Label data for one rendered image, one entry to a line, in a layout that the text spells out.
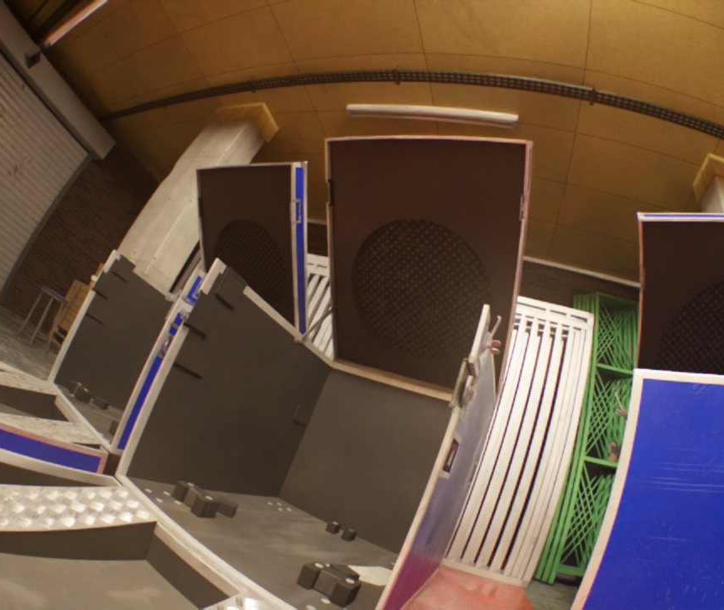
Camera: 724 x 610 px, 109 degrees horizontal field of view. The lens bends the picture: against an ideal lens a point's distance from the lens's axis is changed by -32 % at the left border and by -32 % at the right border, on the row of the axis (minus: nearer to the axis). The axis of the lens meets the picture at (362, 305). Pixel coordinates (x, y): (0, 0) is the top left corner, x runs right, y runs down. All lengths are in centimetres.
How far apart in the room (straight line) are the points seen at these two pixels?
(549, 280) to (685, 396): 368
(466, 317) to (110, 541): 155
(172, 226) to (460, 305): 253
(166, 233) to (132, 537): 273
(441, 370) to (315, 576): 114
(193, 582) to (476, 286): 146
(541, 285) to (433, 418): 302
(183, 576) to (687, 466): 122
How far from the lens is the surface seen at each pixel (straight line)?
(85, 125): 625
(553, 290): 453
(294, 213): 194
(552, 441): 281
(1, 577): 90
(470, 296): 166
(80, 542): 102
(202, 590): 102
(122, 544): 108
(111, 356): 230
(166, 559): 110
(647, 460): 99
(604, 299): 440
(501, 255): 153
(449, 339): 177
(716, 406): 105
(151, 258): 335
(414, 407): 181
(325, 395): 198
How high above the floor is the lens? 58
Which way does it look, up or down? 20 degrees up
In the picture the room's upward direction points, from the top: 22 degrees clockwise
